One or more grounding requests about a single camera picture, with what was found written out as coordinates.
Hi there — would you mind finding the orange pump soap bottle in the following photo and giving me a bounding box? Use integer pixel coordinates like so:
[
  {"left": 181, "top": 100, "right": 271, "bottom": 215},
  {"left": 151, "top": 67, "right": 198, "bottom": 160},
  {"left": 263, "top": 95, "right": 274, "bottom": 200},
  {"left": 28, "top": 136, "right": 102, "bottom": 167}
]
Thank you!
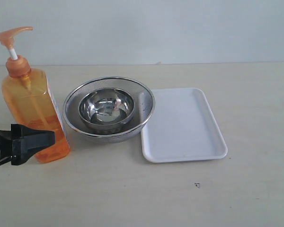
[{"left": 0, "top": 26, "right": 71, "bottom": 163}]

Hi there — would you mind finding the small stainless steel bowl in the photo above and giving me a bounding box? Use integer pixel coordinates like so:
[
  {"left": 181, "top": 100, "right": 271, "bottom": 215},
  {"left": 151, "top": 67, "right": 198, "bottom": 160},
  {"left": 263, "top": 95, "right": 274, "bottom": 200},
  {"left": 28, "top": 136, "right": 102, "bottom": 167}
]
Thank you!
[{"left": 78, "top": 87, "right": 135, "bottom": 131}]

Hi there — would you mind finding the steel mesh colander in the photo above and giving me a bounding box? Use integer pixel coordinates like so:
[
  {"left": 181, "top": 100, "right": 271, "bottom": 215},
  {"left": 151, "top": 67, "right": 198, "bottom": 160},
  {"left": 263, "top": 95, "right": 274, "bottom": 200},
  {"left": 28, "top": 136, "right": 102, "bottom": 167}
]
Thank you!
[{"left": 63, "top": 77, "right": 155, "bottom": 143}]

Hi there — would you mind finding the white rectangular foam tray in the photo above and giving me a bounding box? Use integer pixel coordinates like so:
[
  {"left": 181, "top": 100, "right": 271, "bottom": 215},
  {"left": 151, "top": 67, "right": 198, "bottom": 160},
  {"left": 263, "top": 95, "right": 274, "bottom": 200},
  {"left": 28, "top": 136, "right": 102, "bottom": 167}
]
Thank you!
[{"left": 141, "top": 87, "right": 228, "bottom": 163}]

